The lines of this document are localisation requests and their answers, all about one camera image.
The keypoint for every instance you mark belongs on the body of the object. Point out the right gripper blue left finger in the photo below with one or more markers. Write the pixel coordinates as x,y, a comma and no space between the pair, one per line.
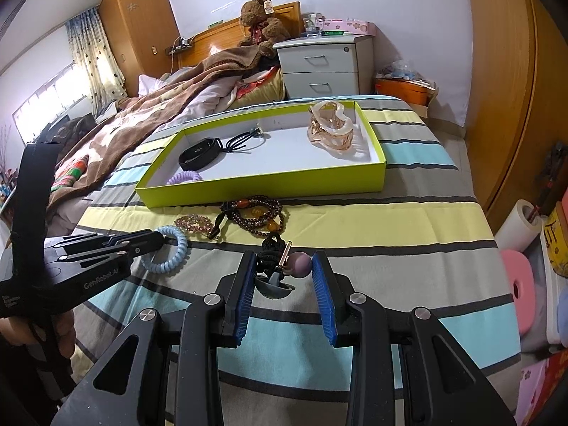
237,290

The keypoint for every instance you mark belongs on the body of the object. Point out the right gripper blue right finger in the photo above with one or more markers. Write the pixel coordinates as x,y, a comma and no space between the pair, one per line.
332,293

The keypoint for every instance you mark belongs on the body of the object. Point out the pink rhinestone hair clip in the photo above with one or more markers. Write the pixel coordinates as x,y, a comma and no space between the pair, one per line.
194,224

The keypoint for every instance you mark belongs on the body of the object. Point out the person's left hand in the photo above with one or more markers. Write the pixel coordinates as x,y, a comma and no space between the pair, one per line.
17,331

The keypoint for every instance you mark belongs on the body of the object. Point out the striped tablecloth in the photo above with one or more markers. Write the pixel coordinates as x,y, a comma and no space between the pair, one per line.
421,241

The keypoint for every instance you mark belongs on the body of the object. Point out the brown blanket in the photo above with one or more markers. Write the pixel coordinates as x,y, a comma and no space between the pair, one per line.
139,117

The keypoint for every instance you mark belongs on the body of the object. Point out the black fitness band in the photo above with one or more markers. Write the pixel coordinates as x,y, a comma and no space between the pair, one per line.
200,154

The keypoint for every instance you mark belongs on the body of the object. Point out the lime green shallow box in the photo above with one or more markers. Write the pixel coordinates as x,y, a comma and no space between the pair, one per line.
281,163

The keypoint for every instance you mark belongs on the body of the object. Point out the beige hair claw clip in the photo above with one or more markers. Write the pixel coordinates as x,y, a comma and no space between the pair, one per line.
330,127

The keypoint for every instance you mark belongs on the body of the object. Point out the pink plastic stool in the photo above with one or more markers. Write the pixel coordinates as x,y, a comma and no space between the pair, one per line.
521,281

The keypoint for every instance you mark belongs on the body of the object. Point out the white paper roll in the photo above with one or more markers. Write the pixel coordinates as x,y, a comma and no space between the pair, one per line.
519,230

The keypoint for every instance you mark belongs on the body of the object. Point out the yellow pillow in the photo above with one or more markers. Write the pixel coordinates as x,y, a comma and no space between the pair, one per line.
264,87

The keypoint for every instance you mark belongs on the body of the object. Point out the orange basket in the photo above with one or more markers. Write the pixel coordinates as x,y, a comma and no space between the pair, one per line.
399,79

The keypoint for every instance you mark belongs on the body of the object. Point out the grey drawer nightstand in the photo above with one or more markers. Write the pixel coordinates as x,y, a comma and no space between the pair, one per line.
327,66

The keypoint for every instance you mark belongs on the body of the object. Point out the yellow printed box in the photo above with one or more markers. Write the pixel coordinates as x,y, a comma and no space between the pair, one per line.
555,232

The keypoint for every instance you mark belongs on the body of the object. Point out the patterned curtain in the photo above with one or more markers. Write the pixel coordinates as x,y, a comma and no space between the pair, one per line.
91,50

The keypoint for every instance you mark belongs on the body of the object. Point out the wooden headboard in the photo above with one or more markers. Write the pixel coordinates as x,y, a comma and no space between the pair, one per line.
229,33

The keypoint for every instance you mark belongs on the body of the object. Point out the wooden wardrobe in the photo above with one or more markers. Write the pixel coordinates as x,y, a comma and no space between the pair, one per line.
518,102

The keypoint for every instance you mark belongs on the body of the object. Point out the brown teddy bear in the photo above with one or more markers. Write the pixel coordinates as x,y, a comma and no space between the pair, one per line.
261,27

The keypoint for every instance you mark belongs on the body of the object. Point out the pink floral box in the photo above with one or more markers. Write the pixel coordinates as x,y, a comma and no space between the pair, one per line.
316,23

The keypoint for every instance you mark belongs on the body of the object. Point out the wooden corner cabinet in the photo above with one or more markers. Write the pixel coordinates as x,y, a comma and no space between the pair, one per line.
141,34

